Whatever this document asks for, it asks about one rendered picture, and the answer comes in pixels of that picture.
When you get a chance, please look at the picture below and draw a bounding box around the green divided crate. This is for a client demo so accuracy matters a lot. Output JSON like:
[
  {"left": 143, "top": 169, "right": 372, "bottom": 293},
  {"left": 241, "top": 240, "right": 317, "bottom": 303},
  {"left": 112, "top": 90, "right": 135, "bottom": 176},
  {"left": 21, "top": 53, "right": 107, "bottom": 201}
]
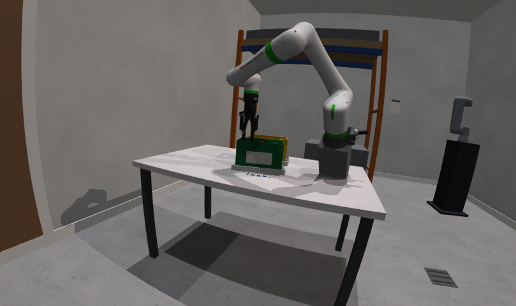
[{"left": 235, "top": 137, "right": 284, "bottom": 170}]

